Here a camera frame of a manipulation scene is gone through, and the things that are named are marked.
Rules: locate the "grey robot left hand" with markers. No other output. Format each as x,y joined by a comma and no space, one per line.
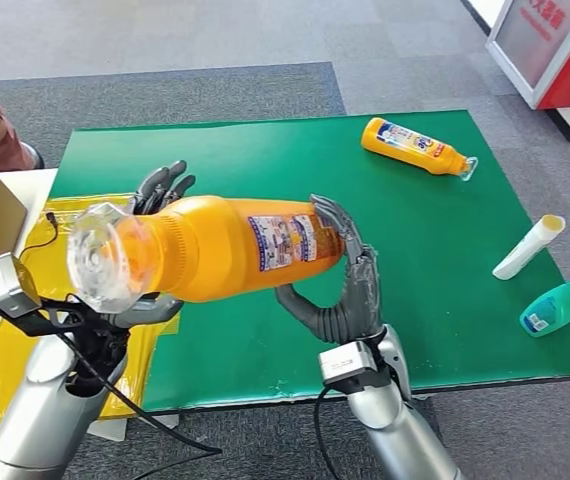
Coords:
108,344

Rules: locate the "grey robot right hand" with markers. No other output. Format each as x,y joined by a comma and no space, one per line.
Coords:
360,298

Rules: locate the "orange bottle with clear cap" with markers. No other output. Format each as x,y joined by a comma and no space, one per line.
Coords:
215,248
410,147

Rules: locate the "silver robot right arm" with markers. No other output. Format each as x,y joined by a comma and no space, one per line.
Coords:
400,430

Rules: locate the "white tube bottle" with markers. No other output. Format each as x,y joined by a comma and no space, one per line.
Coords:
527,248

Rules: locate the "teal bottle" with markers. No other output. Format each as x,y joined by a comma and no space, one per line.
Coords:
557,308

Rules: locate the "green table mat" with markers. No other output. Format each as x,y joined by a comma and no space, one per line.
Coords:
440,278

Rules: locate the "white side table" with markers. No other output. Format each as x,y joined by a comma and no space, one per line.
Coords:
35,189

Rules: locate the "red and white sign board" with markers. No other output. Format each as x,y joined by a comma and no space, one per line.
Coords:
545,40

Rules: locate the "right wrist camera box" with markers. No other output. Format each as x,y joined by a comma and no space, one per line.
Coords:
348,364

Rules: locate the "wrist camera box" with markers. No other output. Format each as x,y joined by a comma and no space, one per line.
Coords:
7,285
348,364

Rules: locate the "white table bracket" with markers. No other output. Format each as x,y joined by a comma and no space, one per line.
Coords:
167,421
110,430

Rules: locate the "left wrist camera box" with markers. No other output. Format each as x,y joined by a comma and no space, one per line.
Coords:
7,285

